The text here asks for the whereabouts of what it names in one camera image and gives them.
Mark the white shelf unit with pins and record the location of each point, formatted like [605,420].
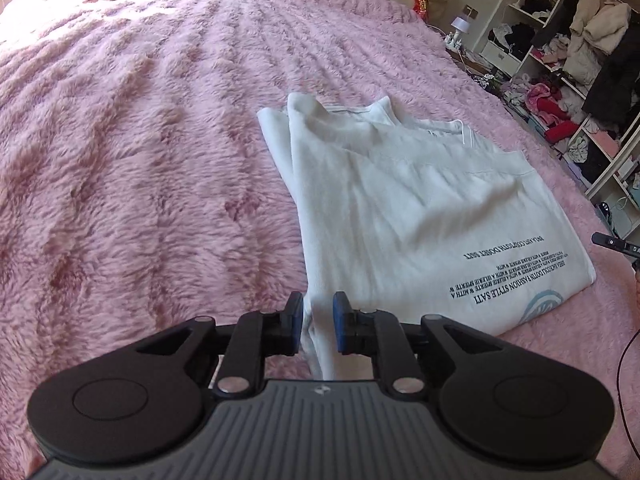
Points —
[505,57]

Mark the red snack bag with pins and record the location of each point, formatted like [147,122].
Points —
[421,6]

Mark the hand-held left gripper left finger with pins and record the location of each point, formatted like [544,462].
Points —
[296,322]

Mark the beige coat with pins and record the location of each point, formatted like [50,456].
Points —
[595,25]

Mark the pink clothes pile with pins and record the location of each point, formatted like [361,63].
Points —
[542,102]

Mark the red cloth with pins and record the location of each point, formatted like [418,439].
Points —
[560,131]

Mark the white printed sweatshirt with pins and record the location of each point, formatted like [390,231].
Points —
[400,200]

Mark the black coat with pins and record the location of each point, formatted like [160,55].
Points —
[612,90]

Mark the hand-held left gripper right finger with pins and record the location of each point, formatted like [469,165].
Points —
[341,322]

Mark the brass wall socket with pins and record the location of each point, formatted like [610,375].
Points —
[469,10]

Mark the pink fluffy blanket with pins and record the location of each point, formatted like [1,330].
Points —
[150,160]

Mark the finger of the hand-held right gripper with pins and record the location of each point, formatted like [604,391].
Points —
[607,241]

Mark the white table lamp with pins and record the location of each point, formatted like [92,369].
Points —
[458,26]

